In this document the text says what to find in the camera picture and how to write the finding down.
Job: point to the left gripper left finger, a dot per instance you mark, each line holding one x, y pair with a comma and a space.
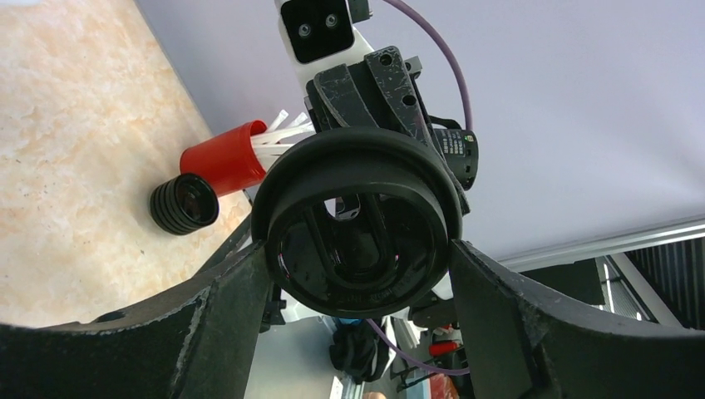
195, 340

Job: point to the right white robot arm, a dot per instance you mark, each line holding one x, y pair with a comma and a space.
319, 35

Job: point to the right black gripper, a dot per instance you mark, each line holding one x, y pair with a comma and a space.
382, 91

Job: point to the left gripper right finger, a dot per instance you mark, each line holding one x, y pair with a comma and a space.
525, 340

